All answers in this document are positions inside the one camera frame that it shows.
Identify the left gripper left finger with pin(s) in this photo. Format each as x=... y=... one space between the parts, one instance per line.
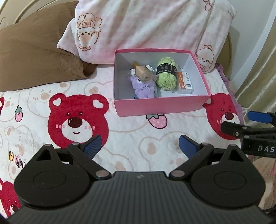
x=75 y=162

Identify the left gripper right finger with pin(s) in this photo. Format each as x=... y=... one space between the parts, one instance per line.
x=206 y=162

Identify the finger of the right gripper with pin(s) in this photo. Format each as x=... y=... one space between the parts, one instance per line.
x=259 y=117
x=232 y=131

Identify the orange white floss pack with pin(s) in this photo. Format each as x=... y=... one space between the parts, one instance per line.
x=184 y=84

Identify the green yarn ball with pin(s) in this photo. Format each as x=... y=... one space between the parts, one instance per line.
x=166 y=73

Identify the purple plush toy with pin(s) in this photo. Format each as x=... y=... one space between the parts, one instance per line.
x=142 y=90

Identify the beige foundation bottle gold cap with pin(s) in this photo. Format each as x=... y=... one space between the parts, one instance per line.
x=143 y=73

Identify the white wet wipes pack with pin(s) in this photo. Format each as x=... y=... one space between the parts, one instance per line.
x=133 y=71

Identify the golden satin curtain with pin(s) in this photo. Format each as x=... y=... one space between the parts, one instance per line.
x=258 y=91

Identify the red bear print blanket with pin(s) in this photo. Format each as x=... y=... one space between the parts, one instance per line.
x=68 y=112

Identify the brown pillow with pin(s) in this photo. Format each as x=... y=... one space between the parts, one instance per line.
x=29 y=53

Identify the pink checkered pillow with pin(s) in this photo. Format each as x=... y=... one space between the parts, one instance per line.
x=101 y=27

